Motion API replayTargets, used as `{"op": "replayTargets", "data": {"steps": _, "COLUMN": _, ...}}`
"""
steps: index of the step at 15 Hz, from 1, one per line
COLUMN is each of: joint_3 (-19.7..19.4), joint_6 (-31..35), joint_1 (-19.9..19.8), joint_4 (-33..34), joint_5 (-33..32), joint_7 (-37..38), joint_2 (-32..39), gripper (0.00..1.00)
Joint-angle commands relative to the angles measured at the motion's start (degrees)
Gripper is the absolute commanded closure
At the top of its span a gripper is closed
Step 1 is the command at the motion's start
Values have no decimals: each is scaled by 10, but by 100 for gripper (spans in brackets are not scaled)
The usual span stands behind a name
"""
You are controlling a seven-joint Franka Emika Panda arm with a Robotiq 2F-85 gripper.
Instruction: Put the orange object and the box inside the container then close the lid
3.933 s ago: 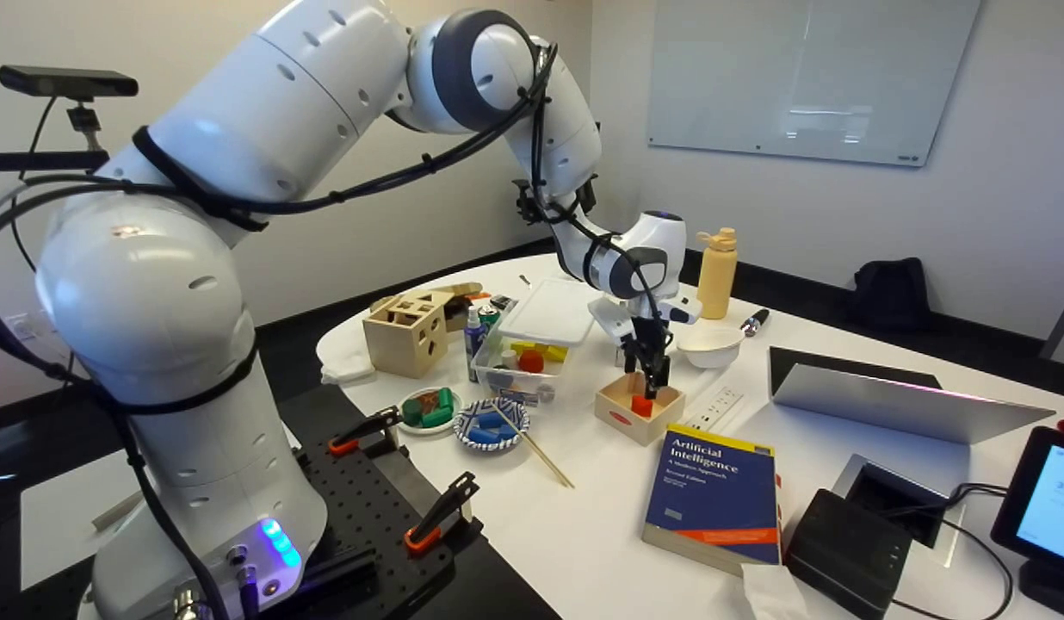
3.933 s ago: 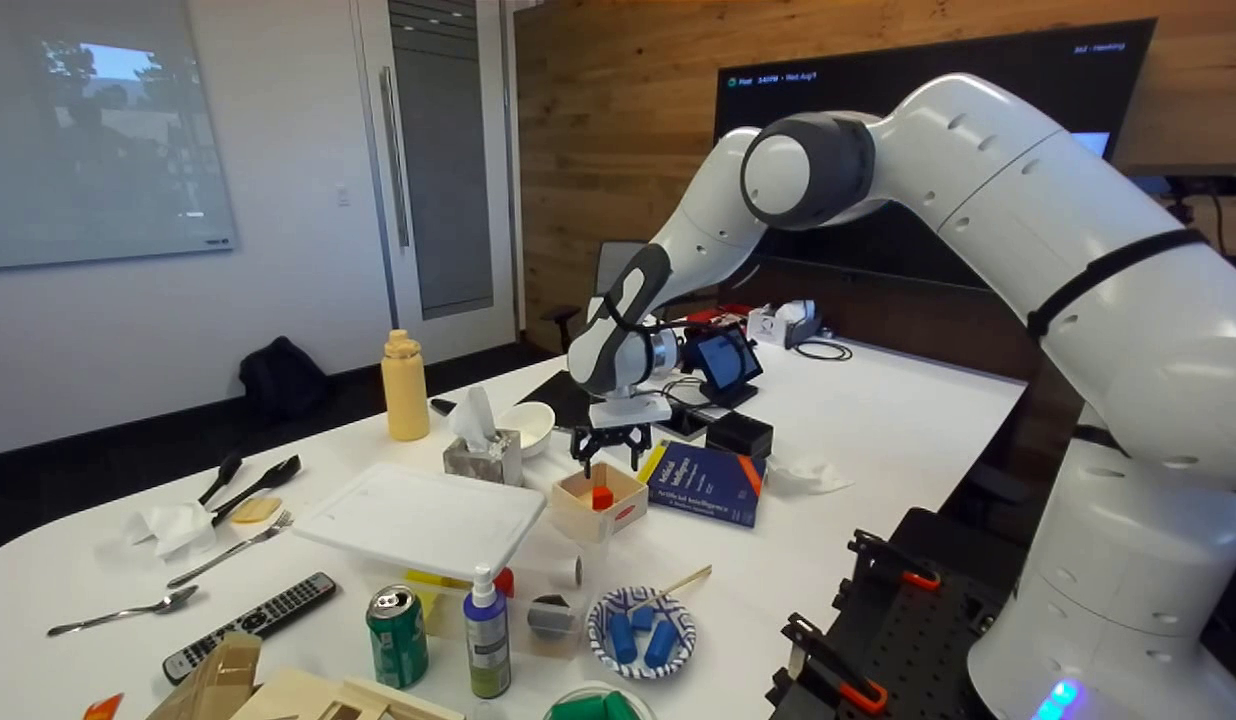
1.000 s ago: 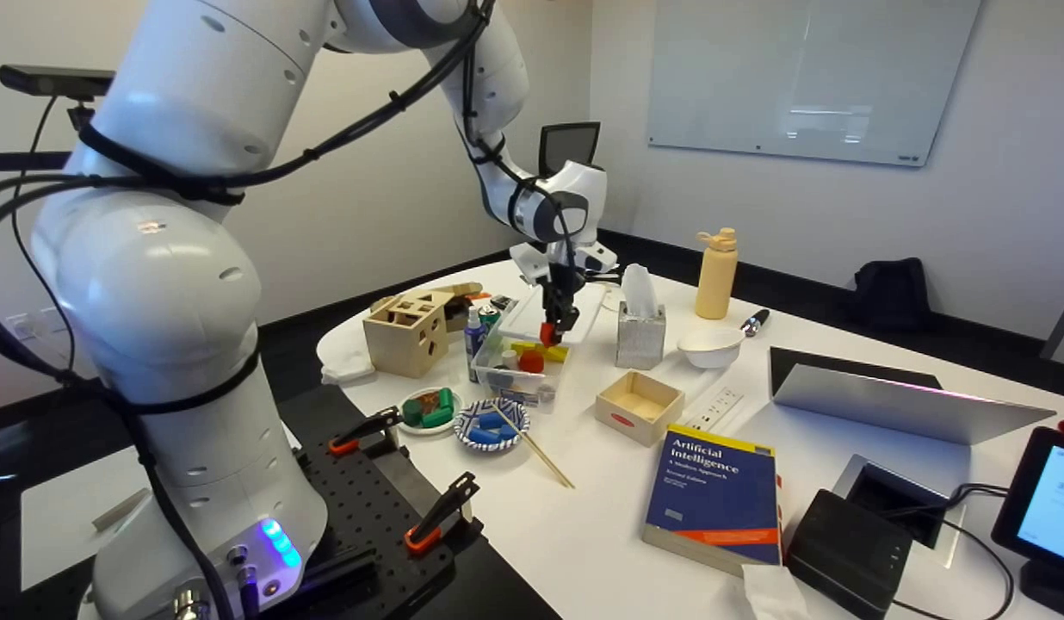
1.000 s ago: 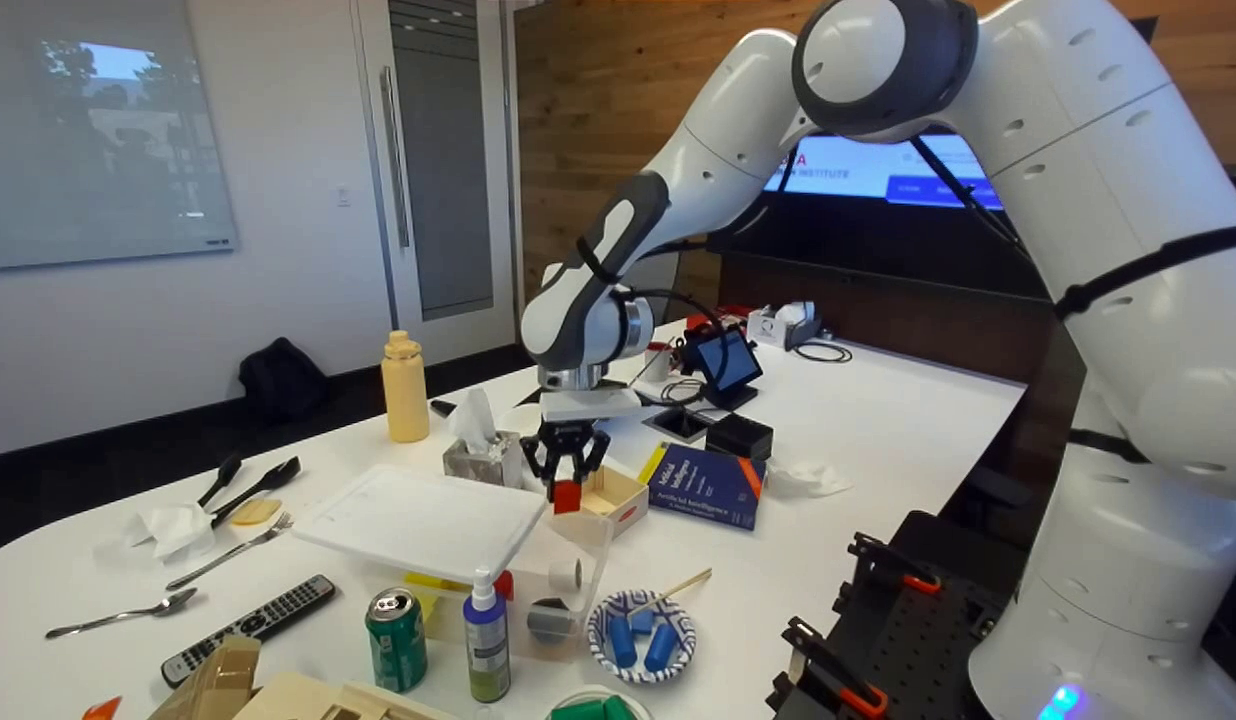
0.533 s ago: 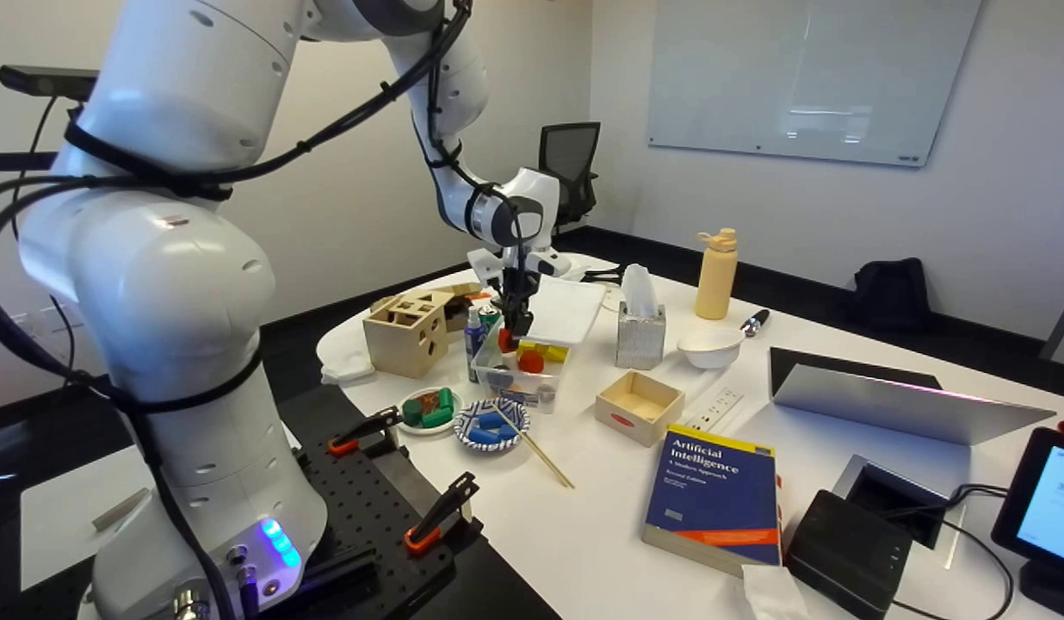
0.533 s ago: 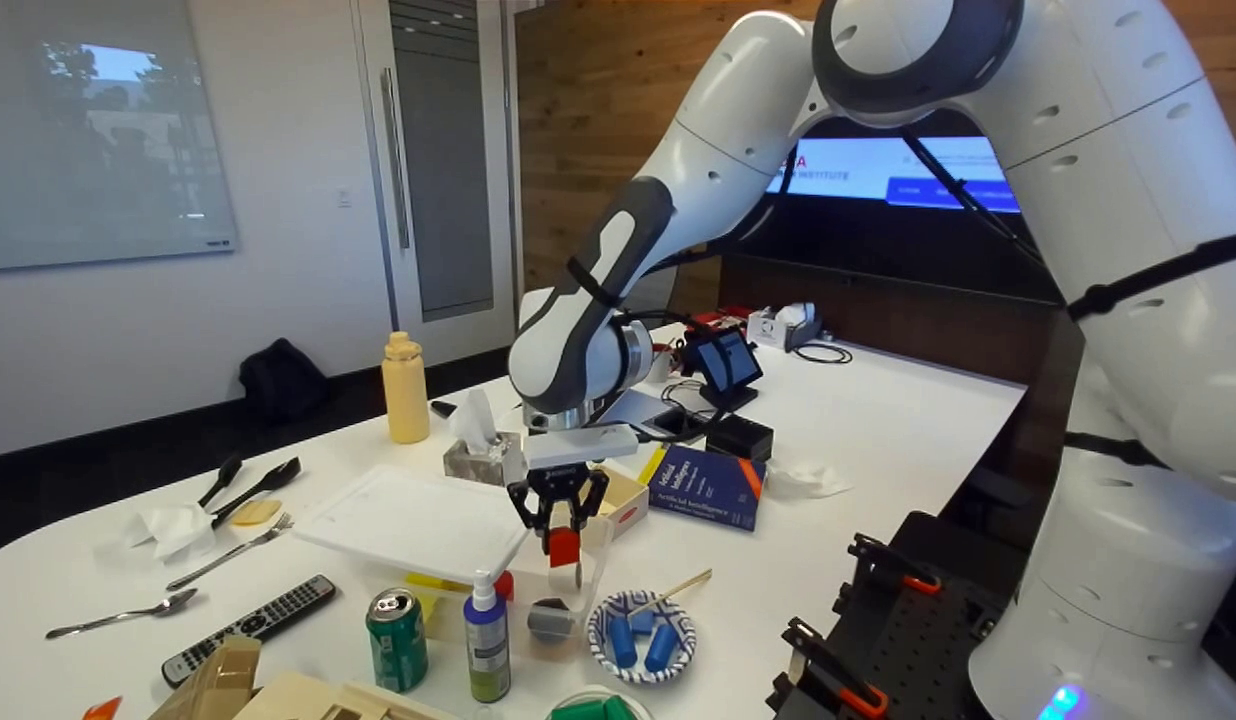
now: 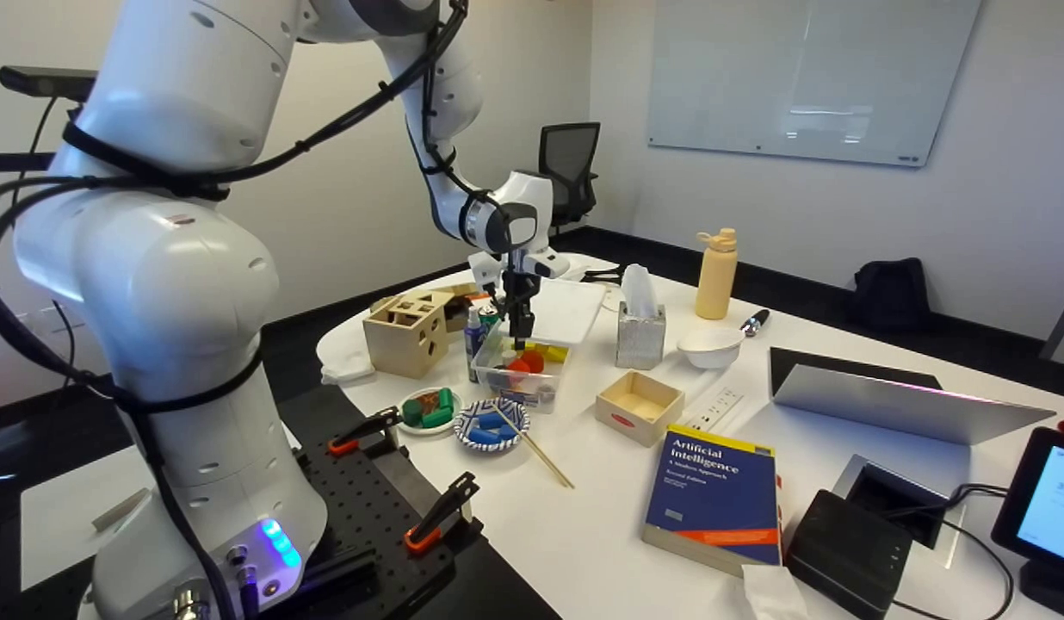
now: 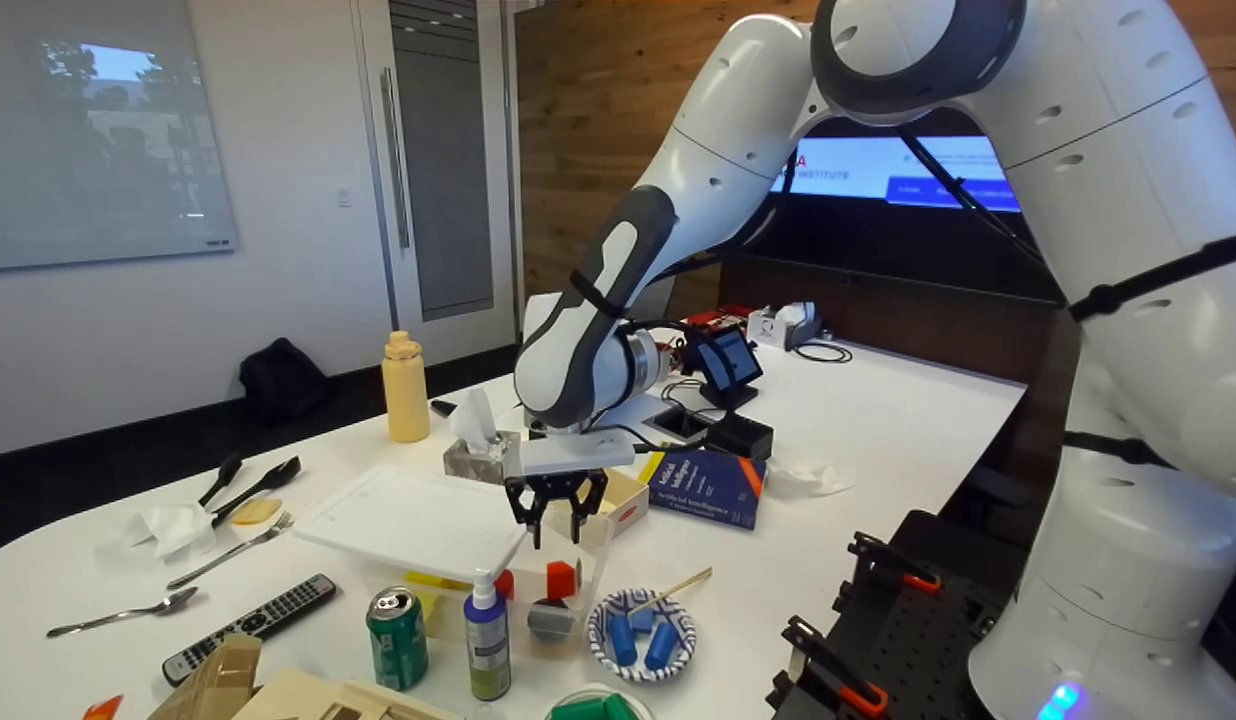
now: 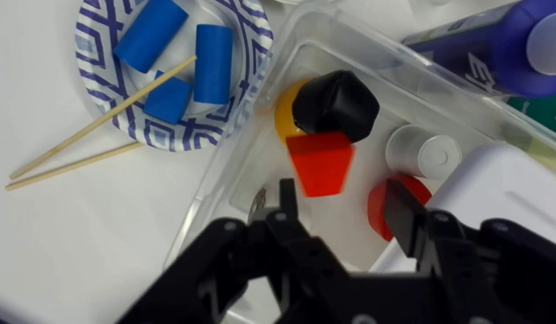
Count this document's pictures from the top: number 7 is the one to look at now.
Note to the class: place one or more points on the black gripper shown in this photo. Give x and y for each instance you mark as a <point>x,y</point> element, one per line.
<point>523,292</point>

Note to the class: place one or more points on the orange red round object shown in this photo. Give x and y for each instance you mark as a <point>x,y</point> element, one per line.
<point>529,360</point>

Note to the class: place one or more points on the white tray with items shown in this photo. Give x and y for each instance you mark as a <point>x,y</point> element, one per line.
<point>640,398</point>

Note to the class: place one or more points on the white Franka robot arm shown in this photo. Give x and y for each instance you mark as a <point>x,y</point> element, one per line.
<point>175,298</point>

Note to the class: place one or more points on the clear plastic container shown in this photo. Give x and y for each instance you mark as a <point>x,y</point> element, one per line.
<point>533,385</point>

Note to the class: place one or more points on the wooden shape sorter box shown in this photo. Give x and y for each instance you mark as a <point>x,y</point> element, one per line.
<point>403,347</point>

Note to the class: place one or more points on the yellow block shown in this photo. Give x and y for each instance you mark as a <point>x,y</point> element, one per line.
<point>553,352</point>

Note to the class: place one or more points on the spray bottle blue label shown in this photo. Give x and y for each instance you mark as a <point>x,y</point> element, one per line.
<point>477,332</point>

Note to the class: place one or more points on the blue cylinder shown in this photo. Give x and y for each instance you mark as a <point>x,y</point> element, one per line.
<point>485,430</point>

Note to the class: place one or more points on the green cylinder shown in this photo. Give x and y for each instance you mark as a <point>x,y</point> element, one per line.
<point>417,411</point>
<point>441,406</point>

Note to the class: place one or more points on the white tissue sheet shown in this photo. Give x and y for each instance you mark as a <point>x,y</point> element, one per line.
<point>636,292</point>

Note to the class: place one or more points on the blue patterned paper plate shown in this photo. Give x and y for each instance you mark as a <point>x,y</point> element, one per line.
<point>489,447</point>

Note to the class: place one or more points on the wooden chopstick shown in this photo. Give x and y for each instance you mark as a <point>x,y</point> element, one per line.
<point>548,464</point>

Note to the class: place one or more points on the white round bowl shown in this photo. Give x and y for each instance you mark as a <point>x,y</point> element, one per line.
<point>427,432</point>

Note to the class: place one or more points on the black office chair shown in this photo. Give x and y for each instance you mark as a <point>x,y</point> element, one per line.
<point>568,155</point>

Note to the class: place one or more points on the black orange clamp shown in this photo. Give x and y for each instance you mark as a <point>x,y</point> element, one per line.
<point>363,432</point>
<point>447,512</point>

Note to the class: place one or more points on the white ceramic bowl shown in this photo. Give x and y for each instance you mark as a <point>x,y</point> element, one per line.
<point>711,349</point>

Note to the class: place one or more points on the tan bottle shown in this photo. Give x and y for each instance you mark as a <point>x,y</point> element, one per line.
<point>716,282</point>

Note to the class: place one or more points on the white remote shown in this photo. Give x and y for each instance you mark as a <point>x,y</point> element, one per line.
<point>713,406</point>

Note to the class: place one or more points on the black marker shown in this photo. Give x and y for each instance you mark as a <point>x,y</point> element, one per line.
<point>754,323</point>

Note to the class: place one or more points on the black perforated base board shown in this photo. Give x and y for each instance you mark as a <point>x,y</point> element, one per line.
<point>358,517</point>

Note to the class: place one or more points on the blue book orange stripe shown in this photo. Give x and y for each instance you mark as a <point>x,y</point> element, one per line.
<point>713,495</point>

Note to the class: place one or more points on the black backpack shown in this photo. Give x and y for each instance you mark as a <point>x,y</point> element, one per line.
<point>894,298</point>

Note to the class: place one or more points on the grey laptop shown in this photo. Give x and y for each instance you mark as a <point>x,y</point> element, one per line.
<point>896,401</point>

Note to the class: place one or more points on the black power adapter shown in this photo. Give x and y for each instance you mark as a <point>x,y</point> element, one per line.
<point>844,553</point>

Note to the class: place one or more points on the white floor sheet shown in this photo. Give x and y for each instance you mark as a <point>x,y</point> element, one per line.
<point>71,522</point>

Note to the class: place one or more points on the black tablet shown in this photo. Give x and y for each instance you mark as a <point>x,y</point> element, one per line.
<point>1050,503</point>

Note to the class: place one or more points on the wall whiteboard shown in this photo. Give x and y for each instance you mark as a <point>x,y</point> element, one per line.
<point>807,69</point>

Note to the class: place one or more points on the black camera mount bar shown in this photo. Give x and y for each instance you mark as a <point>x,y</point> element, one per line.
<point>48,81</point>

